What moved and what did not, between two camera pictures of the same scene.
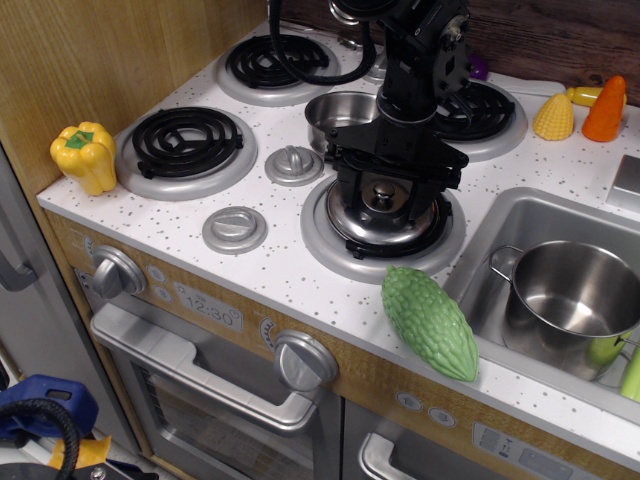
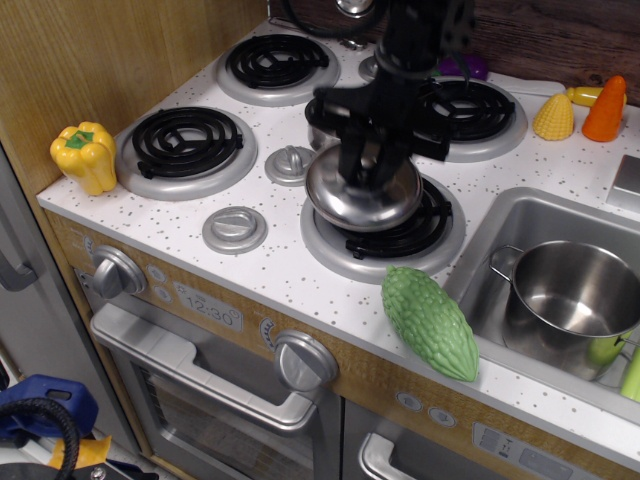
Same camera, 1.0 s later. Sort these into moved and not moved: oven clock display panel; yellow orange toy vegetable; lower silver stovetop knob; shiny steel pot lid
Moved: shiny steel pot lid
Not moved: oven clock display panel; lower silver stovetop knob; yellow orange toy vegetable
